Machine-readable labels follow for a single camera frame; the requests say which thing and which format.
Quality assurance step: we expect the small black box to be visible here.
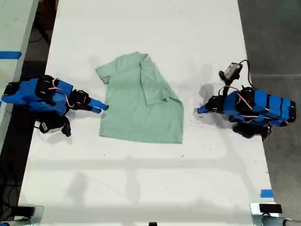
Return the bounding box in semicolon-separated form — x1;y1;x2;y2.
259;203;283;214
16;206;36;216

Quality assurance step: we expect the black camera box with label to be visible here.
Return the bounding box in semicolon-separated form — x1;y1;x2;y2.
34;116;72;138

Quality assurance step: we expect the grey metal pipe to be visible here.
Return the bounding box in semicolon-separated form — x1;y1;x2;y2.
0;217;34;226
253;214;301;226

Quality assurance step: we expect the black camera cable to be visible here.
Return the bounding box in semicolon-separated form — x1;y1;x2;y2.
238;59;253;89

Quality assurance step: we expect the short blue tape piece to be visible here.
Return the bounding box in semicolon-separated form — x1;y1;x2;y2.
260;189;274;199

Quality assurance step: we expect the long blue tape strip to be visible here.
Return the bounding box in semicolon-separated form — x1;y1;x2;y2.
0;51;23;60

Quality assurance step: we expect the white side table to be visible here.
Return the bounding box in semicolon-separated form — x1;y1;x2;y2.
0;0;40;148

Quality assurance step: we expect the pale green T-shirt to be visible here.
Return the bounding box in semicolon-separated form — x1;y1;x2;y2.
95;52;184;145

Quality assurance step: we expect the white mounting plate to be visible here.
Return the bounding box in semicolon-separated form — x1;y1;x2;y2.
249;202;286;216

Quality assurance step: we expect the grey and black camera box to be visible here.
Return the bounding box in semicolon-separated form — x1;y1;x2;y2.
218;62;243;83

